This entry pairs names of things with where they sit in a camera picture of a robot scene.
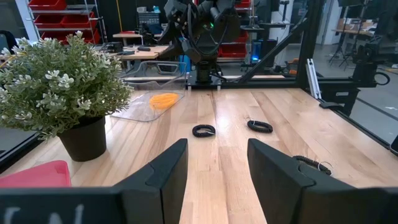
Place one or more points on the red translucent plastic bin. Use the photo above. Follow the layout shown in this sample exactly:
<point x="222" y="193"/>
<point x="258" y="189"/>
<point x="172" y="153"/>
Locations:
<point x="37" y="175"/>

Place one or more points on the black chair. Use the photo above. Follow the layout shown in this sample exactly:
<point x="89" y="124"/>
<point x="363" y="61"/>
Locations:
<point x="7" y="40"/>

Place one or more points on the wooden table with boxes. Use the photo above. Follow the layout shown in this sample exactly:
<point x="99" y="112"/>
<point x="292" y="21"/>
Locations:
<point x="351" y="28"/>

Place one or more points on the wooden workbench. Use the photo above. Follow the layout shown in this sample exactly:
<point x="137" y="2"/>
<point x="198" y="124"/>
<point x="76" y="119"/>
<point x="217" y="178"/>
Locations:
<point x="140" y="54"/>

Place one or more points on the clear plastic bin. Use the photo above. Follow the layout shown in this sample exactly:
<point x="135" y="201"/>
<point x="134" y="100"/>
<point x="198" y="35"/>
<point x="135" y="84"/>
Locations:
<point x="146" y="105"/>

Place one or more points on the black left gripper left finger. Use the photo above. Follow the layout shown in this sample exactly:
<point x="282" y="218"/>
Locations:
<point x="164" y="186"/>

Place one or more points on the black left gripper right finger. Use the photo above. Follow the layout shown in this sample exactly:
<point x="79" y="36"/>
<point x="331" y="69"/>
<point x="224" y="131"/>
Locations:
<point x="273" y="186"/>

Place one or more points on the black metal rig frame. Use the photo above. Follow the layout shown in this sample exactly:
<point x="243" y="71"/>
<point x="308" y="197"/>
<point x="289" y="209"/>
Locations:
<point x="306" y="46"/>

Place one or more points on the shelf rack with red bins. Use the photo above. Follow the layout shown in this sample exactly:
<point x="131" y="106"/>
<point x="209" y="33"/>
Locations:
<point x="62" y="21"/>

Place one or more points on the black tripod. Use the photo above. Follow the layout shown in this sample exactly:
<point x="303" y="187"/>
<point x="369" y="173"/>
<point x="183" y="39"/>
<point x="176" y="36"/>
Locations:
<point x="340" y="49"/>

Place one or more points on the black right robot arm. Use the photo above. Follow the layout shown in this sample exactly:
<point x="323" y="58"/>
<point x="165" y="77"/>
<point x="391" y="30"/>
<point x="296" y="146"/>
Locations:
<point x="202" y="31"/>

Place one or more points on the silver aluminium bar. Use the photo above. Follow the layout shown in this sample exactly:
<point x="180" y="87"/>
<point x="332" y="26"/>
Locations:
<point x="313" y="79"/>

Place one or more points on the stacked red storage bins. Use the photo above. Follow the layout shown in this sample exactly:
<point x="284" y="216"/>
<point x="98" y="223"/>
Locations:
<point x="233" y="49"/>

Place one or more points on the artificial plant in black pot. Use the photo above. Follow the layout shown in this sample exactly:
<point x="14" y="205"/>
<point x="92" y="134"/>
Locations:
<point x="59" y="87"/>

